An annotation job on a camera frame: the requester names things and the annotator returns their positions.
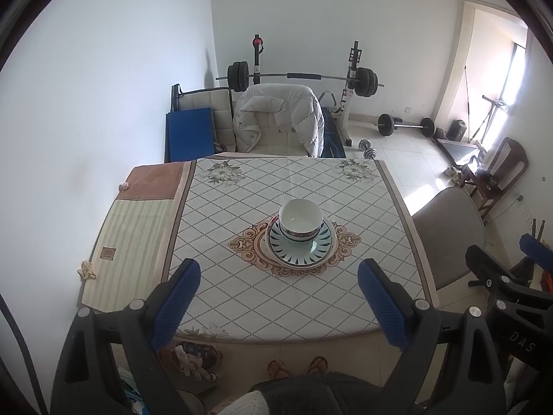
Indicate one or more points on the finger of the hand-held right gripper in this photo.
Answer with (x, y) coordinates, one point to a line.
(486, 263)
(533, 248)

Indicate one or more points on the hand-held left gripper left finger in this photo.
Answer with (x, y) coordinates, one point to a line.
(177, 302)

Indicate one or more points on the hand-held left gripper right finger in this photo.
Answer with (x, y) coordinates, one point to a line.
(384, 302)

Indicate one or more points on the plate with dark striped rim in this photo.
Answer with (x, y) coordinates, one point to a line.
(302, 253)

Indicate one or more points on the white plate with pink flower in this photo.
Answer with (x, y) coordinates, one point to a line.
(266, 242)

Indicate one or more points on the white bowl with floral print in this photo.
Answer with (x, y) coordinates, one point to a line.
(300, 214)

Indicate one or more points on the short barbell with black plates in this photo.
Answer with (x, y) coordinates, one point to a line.
(385, 124)

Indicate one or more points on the barbell with black weight plates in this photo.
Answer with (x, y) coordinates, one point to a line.
(237, 75)

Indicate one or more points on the black rods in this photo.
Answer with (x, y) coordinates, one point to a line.
(538, 229)

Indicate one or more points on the grey upholstered chair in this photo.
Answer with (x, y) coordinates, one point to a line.
(449, 233)

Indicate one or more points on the beige dining table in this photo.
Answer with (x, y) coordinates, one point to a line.
(425, 276)

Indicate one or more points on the white gloves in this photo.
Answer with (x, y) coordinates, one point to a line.
(190, 363)

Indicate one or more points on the striped beige and brown mat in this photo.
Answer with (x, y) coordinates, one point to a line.
(138, 233)

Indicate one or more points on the floral diamond-pattern tablecloth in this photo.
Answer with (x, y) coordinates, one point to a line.
(302, 302)

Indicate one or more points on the dark wooden chair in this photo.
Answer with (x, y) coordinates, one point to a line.
(510, 160)

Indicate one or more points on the crumpled yellowish rag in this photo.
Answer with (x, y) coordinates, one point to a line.
(87, 269)

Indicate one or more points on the beige slippers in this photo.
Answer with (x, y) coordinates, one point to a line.
(452, 172)

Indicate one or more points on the person's dark grey clothing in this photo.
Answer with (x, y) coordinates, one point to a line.
(328, 393)

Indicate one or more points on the black treadmill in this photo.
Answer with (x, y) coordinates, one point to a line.
(458, 151)

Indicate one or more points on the black cylindrical appliance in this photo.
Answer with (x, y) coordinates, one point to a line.
(458, 131)

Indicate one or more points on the metal exercise stand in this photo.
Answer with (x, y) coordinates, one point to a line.
(497, 112)

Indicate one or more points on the chrome dumbbell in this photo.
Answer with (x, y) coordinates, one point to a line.
(368, 149)

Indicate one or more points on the blue folded mat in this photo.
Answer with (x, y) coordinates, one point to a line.
(188, 134)

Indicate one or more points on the dark resistance band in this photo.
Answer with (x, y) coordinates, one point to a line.
(468, 90)

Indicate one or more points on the dark blue weight bench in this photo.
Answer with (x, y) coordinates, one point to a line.
(332, 136)

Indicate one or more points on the window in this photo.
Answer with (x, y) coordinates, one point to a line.
(517, 73)

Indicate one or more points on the cream padded chair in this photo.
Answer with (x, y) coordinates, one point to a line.
(203, 99)
(281, 138)

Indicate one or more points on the white down jacket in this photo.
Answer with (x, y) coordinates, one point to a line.
(281, 103)

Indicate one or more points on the white barbell rack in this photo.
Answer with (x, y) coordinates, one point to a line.
(352, 69)

